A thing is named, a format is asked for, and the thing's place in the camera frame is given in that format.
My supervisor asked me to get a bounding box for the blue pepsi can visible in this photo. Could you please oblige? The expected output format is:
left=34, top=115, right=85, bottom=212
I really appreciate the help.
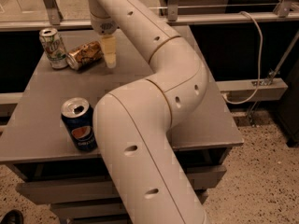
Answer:
left=61, top=97, right=97, bottom=152

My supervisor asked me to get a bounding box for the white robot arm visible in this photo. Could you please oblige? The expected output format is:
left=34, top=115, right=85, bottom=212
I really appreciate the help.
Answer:
left=89, top=0, right=210, bottom=224

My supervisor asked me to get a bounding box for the orange soda can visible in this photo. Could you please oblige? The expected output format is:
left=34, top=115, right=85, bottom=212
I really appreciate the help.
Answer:
left=65, top=41, right=103, bottom=71

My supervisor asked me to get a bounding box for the green white 7up can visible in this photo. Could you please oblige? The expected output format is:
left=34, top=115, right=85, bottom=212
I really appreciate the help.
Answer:
left=39, top=28, right=67, bottom=69

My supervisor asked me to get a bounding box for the bottom grey drawer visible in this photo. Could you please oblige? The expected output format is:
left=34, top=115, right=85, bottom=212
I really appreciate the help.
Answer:
left=70, top=214, right=133, bottom=224

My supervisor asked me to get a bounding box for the black shoe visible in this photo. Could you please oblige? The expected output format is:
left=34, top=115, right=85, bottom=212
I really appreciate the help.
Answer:
left=0, top=210, right=24, bottom=224

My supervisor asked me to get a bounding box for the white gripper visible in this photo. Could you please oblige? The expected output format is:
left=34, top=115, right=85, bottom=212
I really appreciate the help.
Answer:
left=88, top=0, right=118, bottom=68

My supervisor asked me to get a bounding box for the middle grey drawer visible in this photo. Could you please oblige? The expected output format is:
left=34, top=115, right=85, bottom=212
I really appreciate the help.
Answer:
left=50, top=189, right=209, bottom=224

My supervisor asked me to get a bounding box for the grey drawer cabinet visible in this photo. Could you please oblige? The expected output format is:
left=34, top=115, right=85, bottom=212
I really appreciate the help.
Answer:
left=0, top=26, right=245, bottom=224

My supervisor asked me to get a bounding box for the metal railing frame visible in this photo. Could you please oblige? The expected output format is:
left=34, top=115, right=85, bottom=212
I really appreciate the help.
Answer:
left=0, top=0, right=299, bottom=31

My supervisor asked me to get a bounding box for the top grey drawer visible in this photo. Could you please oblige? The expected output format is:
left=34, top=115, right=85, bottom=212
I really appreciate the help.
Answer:
left=16, top=165, right=227, bottom=204

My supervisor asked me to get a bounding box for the white cable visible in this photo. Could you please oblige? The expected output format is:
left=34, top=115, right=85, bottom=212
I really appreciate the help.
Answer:
left=221, top=10, right=263, bottom=105

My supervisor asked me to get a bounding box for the grey drawer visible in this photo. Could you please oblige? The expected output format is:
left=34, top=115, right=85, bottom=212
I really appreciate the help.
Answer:
left=70, top=214, right=133, bottom=224
left=50, top=189, right=209, bottom=224
left=16, top=165, right=227, bottom=204

